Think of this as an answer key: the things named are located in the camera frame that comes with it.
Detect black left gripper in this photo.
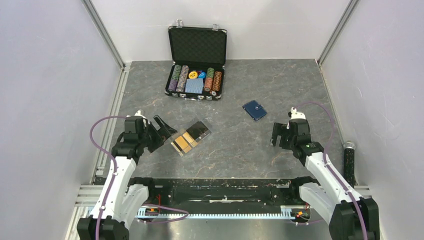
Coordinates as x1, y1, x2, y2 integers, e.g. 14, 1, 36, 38
138, 115, 177, 153

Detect blue leather card holder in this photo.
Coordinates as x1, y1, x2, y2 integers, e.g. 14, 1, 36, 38
242, 100, 267, 122

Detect clear acrylic card box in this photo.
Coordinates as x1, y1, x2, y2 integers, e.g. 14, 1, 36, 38
170, 119, 212, 157

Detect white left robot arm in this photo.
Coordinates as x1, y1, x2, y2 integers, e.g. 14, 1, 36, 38
76, 112, 177, 240

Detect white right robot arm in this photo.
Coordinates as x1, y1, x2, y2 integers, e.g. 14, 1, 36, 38
270, 118, 381, 240

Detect gold VIP card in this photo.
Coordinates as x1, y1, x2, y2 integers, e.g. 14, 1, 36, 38
171, 132, 198, 156

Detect black VIP card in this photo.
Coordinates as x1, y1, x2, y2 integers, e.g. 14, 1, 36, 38
186, 121, 211, 141

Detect blue playing card deck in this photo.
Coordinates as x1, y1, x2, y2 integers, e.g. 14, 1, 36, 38
185, 78, 204, 94

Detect yellow dealer button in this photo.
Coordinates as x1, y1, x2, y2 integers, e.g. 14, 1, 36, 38
188, 71, 199, 79

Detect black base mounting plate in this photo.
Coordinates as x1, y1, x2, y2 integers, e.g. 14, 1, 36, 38
93, 176, 323, 215

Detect black poker chip case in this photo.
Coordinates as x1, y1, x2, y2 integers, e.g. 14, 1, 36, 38
164, 20, 228, 101

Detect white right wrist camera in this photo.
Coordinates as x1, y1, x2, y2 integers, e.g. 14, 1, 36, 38
286, 107, 306, 129

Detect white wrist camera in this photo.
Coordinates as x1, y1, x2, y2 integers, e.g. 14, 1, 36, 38
134, 110, 147, 120
286, 107, 306, 129

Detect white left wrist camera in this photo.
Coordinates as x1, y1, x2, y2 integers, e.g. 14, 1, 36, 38
134, 110, 147, 120

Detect black cylindrical handle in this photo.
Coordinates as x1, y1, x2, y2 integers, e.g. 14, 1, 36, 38
342, 141, 356, 187

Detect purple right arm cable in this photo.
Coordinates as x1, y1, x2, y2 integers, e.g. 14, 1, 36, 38
292, 101, 369, 240

